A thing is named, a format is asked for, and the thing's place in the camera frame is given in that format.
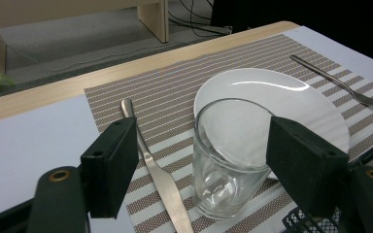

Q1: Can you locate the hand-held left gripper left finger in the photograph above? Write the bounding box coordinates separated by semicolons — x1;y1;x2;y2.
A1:
80;116;141;219

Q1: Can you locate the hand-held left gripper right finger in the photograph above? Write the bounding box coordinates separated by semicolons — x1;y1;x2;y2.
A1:
264;115;351;218

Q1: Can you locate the black wire basket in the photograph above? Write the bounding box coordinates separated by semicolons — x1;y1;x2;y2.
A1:
281;134;373;233

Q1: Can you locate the steel table knife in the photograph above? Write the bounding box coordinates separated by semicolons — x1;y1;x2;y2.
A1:
119;98;195;233

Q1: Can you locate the white round plate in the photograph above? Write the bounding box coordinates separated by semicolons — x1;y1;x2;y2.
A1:
193;67;352;181

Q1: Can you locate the clear drinking glass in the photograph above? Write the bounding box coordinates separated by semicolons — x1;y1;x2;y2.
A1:
192;97;276;221

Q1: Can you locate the steel fork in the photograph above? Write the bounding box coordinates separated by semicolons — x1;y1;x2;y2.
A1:
288;53;373;108

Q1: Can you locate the striped woven placemat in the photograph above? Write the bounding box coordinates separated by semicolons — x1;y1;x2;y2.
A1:
84;33;373;233

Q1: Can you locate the light wooden desk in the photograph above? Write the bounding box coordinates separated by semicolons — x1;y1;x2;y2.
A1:
0;0;170;76

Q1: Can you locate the black cable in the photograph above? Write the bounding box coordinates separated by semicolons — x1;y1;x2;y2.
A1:
178;0;215;32
168;16;232;38

